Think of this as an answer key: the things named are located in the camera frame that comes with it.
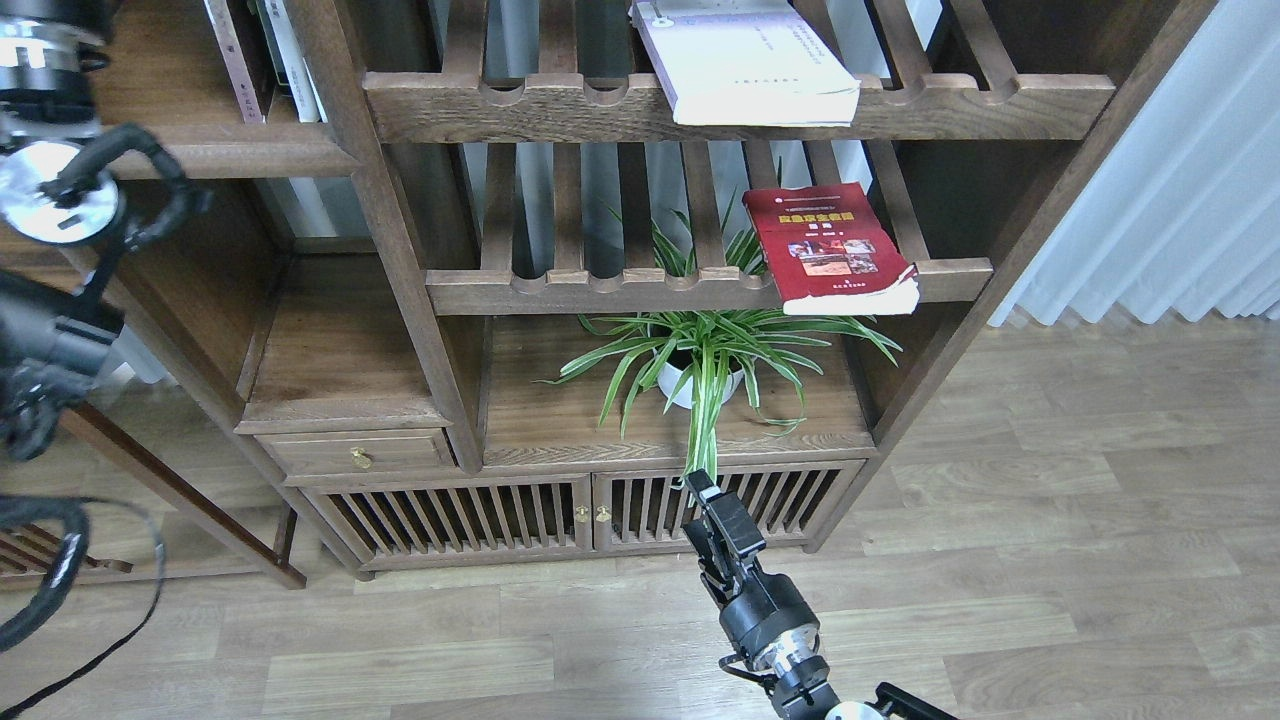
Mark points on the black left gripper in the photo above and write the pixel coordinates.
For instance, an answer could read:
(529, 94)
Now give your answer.
(47, 50)

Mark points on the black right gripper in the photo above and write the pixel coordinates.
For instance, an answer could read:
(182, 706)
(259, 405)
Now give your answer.
(768, 622)

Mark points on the maroon book white characters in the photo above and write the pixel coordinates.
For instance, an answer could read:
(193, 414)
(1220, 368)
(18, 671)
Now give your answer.
(246, 56)

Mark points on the red book with photo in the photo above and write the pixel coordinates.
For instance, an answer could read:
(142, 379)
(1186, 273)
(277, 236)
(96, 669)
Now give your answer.
(828, 253)

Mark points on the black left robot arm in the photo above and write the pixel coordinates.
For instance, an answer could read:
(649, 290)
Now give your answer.
(58, 190)

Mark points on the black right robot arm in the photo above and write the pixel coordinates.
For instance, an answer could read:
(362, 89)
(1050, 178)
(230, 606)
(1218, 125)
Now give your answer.
(803, 692)

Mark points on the upright white books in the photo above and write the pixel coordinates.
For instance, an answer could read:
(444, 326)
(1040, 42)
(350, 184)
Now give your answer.
(291, 68)

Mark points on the white plant pot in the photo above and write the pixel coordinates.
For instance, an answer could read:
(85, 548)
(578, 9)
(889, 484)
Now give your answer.
(681, 393)

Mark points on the green spider plant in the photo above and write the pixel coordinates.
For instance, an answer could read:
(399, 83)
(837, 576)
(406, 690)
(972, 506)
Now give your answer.
(767, 343)

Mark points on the dark wooden bookshelf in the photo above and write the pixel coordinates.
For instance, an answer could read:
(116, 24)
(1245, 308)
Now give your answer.
(405, 277)

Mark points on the wooden side furniture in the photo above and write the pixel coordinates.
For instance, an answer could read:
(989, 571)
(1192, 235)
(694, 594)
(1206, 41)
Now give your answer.
(150, 470)

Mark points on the brass drawer knob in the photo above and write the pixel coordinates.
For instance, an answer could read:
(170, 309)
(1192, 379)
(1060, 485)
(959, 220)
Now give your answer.
(360, 459)

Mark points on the white paperback book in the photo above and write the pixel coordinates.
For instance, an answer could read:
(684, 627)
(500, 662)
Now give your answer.
(744, 63)

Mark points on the white curtain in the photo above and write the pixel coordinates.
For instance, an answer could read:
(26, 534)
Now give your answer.
(1183, 216)

